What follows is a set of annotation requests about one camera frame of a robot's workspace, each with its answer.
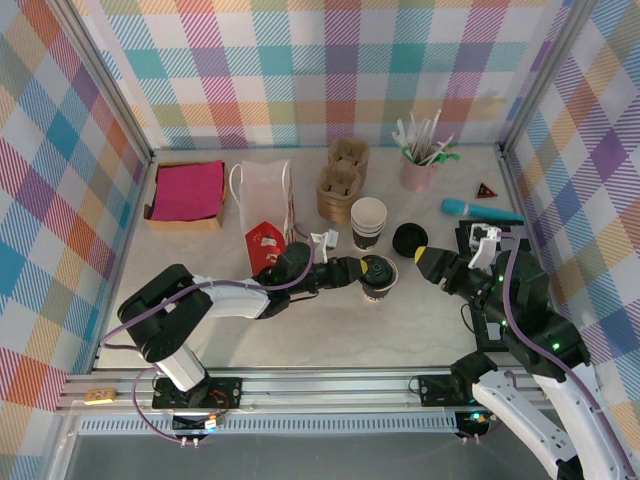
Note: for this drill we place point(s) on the stack of pulp cup carriers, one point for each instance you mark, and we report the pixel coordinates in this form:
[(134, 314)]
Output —
[(342, 185)]

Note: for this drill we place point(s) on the teal marker pen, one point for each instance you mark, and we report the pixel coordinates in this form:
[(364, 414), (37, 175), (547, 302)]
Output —
[(470, 208)]

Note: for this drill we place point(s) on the stack of black paper cups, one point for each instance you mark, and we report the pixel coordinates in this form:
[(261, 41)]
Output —
[(369, 220)]

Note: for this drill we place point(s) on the green splash stick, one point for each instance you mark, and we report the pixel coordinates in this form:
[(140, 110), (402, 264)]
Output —
[(408, 153), (449, 157)]

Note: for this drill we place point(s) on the red triangle token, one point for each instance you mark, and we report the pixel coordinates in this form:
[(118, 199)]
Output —
[(485, 190)]

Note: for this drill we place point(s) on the black plastic cup lid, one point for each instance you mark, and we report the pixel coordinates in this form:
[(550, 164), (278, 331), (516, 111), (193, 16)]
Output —
[(380, 272)]

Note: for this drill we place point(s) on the black controller board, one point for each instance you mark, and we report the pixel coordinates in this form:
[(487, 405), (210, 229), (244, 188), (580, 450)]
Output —
[(200, 423), (475, 422)]

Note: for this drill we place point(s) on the white red printed paper bag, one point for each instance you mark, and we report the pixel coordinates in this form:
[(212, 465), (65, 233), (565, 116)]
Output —
[(262, 200)]

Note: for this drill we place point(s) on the white wrapped straw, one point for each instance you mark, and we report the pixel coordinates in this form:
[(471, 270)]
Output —
[(425, 134), (400, 134), (446, 143), (414, 127), (437, 122)]

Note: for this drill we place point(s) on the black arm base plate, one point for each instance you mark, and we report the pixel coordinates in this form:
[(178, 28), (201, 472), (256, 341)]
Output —
[(435, 390), (225, 392)]

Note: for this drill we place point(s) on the black silver chessboard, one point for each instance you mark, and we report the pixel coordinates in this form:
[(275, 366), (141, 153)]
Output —
[(485, 340)]

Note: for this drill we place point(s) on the aluminium frame rail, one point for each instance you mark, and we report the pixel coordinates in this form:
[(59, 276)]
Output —
[(325, 387)]

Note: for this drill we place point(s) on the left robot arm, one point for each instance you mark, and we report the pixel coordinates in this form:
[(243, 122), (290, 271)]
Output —
[(235, 300)]

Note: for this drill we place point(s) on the pink holder cup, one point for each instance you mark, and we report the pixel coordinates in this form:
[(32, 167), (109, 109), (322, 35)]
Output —
[(415, 175)]

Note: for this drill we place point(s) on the aluminium frame post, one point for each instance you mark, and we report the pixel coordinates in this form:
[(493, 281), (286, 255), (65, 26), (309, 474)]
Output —
[(542, 75), (105, 85)]

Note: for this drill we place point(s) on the small yellow tag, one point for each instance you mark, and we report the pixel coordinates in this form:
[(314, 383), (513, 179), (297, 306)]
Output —
[(100, 395)]

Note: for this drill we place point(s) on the cardboard napkin box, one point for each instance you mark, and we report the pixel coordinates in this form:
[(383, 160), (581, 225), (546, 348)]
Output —
[(185, 225)]

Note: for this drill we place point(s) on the black paper coffee cup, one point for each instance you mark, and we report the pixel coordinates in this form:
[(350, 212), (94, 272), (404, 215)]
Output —
[(379, 294)]

